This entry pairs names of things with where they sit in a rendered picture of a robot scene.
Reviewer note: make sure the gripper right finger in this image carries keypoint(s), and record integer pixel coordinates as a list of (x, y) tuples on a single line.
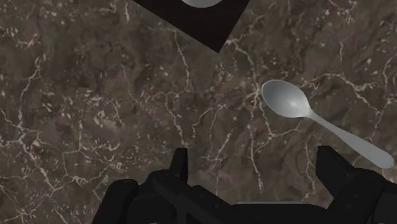
[(350, 186)]

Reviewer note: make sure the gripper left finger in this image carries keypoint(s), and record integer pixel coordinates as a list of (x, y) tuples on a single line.
[(173, 192)]

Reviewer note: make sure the grey spoon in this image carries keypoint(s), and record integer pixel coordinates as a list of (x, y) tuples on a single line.
[(288, 100)]

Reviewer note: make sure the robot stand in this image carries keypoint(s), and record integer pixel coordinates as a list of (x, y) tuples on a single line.
[(201, 24)]

